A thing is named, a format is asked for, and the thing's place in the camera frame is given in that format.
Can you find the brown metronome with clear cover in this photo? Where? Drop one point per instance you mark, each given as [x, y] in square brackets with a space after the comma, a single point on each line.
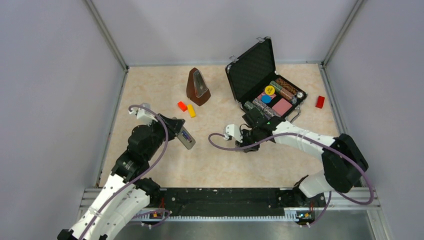
[196, 89]

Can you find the black poker chip case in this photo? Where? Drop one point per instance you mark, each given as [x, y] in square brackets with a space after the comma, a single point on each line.
[249, 74]

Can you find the red playing card deck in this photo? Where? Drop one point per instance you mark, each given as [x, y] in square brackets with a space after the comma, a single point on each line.
[282, 106]

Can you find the yellow toy block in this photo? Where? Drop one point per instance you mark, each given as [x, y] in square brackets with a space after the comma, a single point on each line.
[191, 111]

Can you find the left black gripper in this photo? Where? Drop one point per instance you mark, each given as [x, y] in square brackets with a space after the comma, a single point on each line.
[174, 125]

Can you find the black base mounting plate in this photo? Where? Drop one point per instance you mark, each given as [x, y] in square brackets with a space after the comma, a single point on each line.
[232, 202]

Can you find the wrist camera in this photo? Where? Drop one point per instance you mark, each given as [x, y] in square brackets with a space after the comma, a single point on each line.
[233, 131]
[141, 114]

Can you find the blue poker chip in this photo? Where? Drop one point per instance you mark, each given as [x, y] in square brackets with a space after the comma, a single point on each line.
[266, 99]

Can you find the beige remote control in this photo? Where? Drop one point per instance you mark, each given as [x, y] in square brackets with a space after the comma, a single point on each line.
[188, 145]

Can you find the purple blue battery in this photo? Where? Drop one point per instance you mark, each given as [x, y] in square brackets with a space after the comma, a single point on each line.
[186, 136]

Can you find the red toy block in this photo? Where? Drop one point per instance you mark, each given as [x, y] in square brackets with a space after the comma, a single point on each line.
[320, 102]

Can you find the yellow big blind chip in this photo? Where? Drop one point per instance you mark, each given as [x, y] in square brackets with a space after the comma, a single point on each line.
[269, 90]

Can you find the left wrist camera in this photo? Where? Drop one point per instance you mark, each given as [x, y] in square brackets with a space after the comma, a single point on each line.
[141, 114]

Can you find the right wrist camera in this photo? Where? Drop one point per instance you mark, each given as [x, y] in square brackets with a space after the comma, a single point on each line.
[233, 131]

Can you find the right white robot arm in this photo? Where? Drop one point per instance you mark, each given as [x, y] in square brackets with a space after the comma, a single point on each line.
[343, 162]

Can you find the orange toy block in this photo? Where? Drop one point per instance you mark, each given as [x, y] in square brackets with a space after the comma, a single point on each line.
[182, 106]

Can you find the aluminium frame rail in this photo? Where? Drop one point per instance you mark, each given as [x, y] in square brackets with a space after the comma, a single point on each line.
[353, 201]

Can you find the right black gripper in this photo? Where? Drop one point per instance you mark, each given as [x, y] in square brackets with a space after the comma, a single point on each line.
[244, 143]

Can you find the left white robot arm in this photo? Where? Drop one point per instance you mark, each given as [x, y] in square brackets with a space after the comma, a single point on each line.
[125, 193]

